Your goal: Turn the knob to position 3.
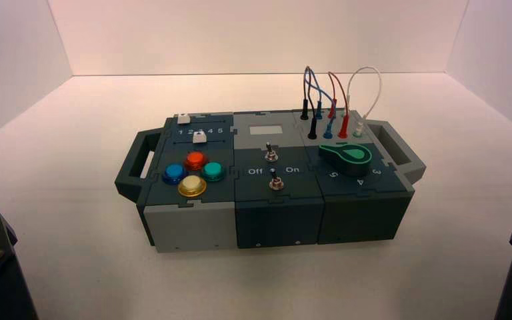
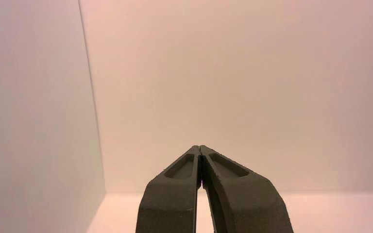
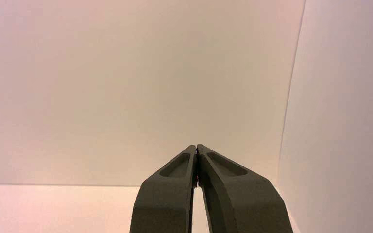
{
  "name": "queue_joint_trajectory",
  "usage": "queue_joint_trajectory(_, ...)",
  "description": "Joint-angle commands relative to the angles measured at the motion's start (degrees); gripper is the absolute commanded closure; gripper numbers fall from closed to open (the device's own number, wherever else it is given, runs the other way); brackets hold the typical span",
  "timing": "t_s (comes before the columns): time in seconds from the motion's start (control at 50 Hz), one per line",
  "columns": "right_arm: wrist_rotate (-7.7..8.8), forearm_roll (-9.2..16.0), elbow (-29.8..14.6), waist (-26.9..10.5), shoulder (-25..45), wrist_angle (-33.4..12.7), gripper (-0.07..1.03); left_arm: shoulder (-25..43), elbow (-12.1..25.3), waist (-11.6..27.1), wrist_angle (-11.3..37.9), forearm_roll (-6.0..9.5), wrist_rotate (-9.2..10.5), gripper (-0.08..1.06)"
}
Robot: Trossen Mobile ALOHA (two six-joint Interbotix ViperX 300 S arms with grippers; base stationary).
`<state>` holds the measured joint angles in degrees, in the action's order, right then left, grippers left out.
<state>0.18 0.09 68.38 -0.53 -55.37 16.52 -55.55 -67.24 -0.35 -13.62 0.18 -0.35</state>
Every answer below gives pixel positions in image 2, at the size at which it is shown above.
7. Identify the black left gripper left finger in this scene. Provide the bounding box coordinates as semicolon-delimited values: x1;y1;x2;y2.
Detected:
136;145;202;233

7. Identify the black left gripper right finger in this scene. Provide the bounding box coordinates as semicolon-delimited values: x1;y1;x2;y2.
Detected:
200;145;294;233

